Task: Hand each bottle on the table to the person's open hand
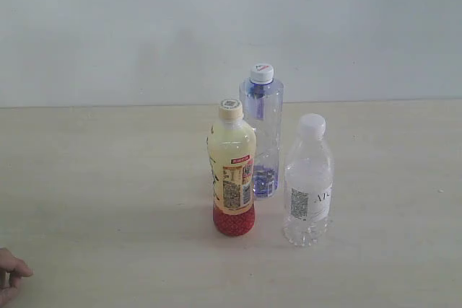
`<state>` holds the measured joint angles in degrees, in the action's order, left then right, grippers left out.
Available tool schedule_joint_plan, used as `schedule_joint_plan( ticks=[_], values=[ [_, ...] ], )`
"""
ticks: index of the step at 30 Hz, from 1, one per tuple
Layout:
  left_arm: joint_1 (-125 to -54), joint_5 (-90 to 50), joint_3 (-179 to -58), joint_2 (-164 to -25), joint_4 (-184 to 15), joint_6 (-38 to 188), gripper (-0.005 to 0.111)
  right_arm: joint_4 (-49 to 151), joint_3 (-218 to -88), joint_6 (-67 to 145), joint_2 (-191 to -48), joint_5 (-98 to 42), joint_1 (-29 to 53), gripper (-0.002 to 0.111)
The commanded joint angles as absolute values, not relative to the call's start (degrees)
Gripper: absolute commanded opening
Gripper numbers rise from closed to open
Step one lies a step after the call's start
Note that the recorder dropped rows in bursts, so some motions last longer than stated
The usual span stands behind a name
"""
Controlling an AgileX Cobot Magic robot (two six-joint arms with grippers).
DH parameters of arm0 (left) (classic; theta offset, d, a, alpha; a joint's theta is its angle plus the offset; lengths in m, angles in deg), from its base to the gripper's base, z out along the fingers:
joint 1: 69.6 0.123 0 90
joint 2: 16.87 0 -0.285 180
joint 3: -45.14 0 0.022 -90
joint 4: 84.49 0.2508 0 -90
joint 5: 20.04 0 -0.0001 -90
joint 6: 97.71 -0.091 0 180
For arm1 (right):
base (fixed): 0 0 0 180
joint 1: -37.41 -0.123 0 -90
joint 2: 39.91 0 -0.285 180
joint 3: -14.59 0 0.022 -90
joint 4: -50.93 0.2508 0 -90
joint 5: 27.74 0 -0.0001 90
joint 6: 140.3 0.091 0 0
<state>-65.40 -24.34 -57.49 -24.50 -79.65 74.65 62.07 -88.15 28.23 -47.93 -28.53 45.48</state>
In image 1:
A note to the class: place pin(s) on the person's bare hand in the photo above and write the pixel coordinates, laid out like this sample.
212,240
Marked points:
13,270

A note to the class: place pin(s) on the yellow juice bottle red base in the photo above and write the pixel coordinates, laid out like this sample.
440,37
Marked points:
231,146

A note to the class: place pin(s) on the clear white-cap water bottle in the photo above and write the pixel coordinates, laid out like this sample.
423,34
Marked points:
308,182

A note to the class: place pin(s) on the clear blue-label water bottle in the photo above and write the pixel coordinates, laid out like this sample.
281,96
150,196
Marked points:
262,97

